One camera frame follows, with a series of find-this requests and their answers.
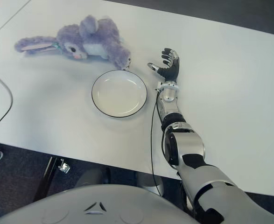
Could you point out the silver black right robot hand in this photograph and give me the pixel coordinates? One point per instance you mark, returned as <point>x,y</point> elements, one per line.
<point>173,70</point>

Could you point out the purple plush bunny doll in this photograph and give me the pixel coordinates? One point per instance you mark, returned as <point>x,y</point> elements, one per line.
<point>104,39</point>

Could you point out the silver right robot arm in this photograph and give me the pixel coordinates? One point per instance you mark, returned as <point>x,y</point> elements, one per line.
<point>190,147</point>

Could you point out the white plate with black rim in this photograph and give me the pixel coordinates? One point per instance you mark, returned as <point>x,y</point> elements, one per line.
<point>119,93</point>

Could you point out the grey robot leg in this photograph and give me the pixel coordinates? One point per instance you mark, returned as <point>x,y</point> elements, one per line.
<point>150,184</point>
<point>92,177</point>

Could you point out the grey robot torso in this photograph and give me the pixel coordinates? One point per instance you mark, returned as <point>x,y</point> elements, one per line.
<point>92,205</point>

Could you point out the black table leg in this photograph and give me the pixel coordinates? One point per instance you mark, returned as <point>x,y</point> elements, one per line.
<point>47,177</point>

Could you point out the metal table bracket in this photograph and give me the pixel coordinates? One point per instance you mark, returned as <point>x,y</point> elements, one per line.
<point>64,166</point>

